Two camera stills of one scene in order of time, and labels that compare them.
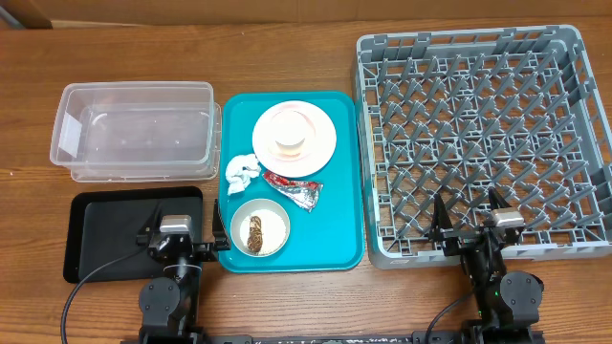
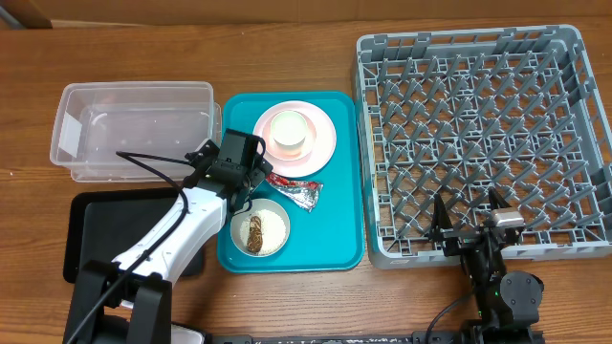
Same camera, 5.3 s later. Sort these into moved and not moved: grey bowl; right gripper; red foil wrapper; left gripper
Moved: left gripper
Not moved: grey bowl; red foil wrapper; right gripper
